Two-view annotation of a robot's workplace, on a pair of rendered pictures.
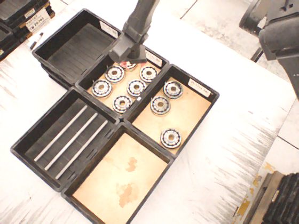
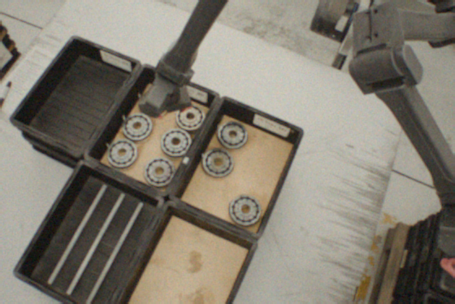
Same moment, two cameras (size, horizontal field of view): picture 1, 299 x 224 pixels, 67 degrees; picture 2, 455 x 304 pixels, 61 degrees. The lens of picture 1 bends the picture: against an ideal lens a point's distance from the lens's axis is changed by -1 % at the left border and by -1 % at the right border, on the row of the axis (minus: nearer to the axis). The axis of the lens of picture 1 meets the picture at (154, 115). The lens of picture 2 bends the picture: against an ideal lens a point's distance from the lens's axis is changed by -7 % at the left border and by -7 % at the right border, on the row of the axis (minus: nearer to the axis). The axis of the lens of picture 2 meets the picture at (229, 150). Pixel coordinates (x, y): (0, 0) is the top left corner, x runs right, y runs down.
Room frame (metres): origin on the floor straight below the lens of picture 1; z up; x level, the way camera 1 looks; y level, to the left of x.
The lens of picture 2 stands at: (-0.02, 0.09, 2.10)
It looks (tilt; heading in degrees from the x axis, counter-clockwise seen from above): 65 degrees down; 344
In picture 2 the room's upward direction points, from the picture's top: 11 degrees clockwise
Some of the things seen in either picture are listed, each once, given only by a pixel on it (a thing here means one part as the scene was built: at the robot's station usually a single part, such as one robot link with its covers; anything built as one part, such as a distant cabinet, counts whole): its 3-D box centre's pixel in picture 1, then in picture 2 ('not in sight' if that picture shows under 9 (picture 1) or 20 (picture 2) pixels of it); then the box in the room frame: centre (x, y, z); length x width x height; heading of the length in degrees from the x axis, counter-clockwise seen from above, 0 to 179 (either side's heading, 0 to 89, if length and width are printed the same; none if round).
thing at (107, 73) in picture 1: (114, 73); (136, 126); (0.63, 0.24, 0.86); 0.10 x 0.10 x 0.01
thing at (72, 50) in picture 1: (81, 50); (80, 99); (0.75, 0.43, 0.87); 0.40 x 0.30 x 0.11; 150
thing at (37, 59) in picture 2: (56, 34); (31, 81); (0.96, 0.69, 0.70); 0.33 x 0.23 x 0.01; 151
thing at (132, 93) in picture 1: (136, 87); (175, 142); (0.56, 0.11, 0.86); 0.10 x 0.10 x 0.01
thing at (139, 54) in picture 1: (132, 50); (169, 93); (0.56, 0.11, 1.17); 0.10 x 0.07 x 0.07; 104
